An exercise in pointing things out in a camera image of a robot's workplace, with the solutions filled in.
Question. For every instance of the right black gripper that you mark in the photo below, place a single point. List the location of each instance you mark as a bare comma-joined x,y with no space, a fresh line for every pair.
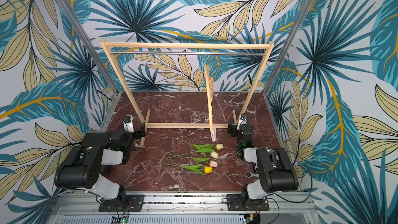
236,129

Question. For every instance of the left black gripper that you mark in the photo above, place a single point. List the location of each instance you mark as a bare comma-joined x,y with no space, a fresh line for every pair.
138,135

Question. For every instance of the tan wavy clothes hanger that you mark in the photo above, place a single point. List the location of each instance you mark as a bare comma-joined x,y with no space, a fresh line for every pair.
209,86

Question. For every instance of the yellow tulip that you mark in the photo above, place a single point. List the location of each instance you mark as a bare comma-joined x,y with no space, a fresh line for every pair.
197,168

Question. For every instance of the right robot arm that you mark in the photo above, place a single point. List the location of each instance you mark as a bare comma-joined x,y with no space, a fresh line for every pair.
272,167

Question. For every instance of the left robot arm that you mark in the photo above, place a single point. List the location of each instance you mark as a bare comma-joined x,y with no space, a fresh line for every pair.
82,168

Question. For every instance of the white tulip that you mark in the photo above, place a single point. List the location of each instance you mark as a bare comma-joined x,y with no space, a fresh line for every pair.
203,152

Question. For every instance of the pink tulip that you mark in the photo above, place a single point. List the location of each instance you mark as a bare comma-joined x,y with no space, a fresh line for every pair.
209,163

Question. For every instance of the silver wrench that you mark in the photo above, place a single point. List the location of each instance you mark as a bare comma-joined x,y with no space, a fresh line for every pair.
250,174

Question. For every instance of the metal rack rod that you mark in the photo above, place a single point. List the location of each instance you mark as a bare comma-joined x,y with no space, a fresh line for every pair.
185,53

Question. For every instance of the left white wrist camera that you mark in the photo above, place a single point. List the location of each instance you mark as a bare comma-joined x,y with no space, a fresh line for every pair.
128,123

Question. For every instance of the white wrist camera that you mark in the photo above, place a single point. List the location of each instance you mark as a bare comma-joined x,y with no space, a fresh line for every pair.
128,123
242,121

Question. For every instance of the wooden clothes rack frame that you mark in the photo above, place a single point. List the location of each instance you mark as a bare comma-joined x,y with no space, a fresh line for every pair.
107,48

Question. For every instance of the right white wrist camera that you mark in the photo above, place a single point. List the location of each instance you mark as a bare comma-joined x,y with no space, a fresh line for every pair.
242,121

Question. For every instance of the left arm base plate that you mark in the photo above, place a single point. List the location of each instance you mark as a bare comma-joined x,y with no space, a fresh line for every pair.
121,203

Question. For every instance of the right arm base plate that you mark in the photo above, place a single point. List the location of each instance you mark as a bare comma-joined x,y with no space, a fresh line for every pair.
241,202

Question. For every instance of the aluminium front rail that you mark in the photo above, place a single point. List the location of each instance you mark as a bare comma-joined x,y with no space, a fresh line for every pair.
185,208

